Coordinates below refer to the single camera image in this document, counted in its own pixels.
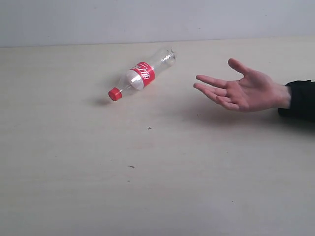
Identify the person's open hand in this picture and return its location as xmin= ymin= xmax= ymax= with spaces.
xmin=193 ymin=58 xmax=291 ymax=113

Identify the black sleeved forearm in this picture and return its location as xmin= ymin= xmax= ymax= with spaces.
xmin=278 ymin=80 xmax=315 ymax=122

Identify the clear cola bottle red label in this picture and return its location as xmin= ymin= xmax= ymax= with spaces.
xmin=108 ymin=47 xmax=177 ymax=101

